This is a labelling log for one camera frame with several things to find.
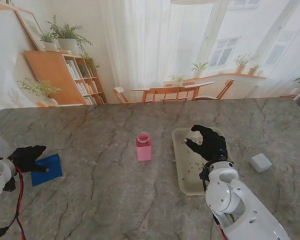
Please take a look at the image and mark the leafy plant beside bookshelf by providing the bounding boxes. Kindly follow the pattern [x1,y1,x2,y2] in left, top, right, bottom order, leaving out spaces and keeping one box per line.
[17,77,62,107]

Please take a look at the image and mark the wooden dining table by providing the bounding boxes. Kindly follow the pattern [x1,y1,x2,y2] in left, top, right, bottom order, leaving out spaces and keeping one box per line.
[129,81,217,103]

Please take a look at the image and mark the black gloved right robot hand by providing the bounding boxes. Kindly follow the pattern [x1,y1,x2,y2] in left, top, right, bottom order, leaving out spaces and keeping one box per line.
[183,124,228,168]

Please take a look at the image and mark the small plant on dining table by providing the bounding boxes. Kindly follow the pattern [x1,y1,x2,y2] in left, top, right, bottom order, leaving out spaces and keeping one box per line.
[170,74,186,88]

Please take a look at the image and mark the red left arm cable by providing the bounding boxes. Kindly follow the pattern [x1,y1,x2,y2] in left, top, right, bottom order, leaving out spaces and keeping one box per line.
[14,166,27,240]

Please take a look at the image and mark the pink square jar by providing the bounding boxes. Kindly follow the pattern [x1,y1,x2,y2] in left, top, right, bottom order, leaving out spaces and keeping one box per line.
[136,131,153,162]

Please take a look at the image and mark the wooden chair with curved back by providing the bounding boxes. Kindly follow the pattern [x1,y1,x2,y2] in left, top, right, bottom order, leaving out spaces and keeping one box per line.
[193,79,235,101]

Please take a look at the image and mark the cream baking tray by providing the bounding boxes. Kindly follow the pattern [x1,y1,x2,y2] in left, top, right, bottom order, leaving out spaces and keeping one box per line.
[171,127,235,196]

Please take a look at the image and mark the scattered green beans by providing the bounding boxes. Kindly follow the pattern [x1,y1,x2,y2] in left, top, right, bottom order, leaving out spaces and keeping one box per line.
[181,139,208,181]

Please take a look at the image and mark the wooden bookshelf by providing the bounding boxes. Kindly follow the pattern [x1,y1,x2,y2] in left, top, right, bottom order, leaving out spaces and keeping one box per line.
[23,50,108,106]

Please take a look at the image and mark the small plant in white pot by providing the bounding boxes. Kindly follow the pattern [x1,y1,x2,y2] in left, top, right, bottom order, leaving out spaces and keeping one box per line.
[38,32,60,52]

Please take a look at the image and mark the green windowsill plant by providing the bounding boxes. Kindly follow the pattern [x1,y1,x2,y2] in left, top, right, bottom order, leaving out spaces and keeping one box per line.
[190,61,211,78]

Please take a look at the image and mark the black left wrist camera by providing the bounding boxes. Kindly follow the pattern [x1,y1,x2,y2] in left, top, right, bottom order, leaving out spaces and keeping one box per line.
[2,176,17,193]

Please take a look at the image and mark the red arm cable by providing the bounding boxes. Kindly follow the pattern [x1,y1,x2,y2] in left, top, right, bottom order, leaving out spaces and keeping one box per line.
[212,212,227,240]
[14,166,27,240]

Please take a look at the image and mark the wooden chair with slatted back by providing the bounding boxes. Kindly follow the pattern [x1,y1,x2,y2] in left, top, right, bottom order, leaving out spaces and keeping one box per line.
[148,86,191,103]

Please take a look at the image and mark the wooden picture frame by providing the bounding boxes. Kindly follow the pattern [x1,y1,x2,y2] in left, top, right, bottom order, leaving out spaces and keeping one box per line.
[13,9,46,53]

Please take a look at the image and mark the trailing ivy plant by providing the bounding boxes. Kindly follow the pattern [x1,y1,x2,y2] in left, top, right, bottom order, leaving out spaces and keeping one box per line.
[79,52,101,73]

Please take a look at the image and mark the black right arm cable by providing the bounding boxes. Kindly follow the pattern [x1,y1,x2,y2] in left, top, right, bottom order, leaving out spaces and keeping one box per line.
[201,174,211,194]

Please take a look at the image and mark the wooden chair with white back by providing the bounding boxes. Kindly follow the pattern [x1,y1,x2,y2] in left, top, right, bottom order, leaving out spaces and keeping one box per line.
[112,86,130,105]

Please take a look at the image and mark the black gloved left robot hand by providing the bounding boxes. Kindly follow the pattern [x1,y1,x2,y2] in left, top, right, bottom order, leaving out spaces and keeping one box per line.
[7,145,50,174]

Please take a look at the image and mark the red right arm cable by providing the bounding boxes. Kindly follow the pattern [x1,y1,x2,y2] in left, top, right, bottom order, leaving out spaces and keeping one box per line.
[212,212,227,240]

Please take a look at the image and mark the white square jar lid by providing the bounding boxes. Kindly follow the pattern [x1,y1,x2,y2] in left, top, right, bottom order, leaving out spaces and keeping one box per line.
[249,153,273,173]

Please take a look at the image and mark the small windowsill pot plant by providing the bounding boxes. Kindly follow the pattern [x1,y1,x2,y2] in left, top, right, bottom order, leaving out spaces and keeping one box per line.
[248,64,262,77]

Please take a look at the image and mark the large plant in white pot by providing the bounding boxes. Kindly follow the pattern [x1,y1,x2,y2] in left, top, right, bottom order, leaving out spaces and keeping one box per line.
[46,14,94,57]

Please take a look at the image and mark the plant in terracotta pot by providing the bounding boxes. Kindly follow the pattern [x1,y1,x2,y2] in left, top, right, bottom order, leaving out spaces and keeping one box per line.
[234,53,256,75]

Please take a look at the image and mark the blue plastic scraper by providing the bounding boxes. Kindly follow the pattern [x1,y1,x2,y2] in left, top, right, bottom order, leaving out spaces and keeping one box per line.
[30,153,63,187]

